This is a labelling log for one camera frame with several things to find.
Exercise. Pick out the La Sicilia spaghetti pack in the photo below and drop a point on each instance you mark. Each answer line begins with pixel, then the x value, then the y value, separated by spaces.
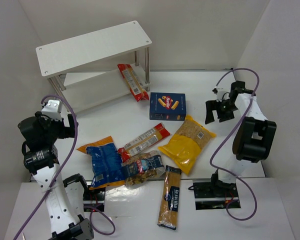
pixel 168 213

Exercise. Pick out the yellow fusilli pasta bag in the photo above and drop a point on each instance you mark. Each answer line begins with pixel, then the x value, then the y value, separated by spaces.
pixel 187 143

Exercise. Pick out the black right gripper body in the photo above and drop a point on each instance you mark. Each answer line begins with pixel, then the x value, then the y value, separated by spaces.
pixel 220 109

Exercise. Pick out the red spaghetti pack on table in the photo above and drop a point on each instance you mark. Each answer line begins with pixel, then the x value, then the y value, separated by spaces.
pixel 143 142

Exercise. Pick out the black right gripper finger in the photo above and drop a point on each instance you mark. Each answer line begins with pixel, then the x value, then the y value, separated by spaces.
pixel 223 116
pixel 210 107

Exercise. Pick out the blue orange pasta bag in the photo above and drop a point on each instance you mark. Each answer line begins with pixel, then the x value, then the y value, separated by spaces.
pixel 106 163

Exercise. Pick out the blue Barilla pasta box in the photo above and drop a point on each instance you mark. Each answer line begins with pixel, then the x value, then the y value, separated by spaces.
pixel 167 106

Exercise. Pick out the red spaghetti pack on shelf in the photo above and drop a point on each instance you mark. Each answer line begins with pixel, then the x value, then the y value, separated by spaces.
pixel 135 85

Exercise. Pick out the white two-tier shelf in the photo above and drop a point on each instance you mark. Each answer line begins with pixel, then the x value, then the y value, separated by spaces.
pixel 83 69

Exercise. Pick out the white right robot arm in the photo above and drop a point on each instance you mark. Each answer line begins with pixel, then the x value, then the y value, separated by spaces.
pixel 254 136

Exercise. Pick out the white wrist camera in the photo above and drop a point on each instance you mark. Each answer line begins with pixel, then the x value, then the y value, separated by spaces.
pixel 221 93
pixel 52 109

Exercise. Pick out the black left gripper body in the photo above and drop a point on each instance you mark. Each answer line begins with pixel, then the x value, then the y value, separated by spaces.
pixel 71 123

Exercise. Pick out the clear mixed pasta bag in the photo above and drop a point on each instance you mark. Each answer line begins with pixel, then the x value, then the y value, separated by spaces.
pixel 142 167

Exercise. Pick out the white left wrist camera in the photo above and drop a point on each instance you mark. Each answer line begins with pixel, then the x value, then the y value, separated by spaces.
pixel 52 109

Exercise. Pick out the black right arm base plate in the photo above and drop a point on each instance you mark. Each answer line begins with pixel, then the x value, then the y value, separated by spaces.
pixel 208 198

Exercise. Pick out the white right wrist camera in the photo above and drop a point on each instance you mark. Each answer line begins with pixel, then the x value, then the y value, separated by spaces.
pixel 221 93

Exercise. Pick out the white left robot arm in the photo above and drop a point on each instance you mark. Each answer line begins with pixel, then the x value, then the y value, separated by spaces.
pixel 40 158

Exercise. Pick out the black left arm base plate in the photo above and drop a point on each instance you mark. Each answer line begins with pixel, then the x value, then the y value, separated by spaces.
pixel 95 198

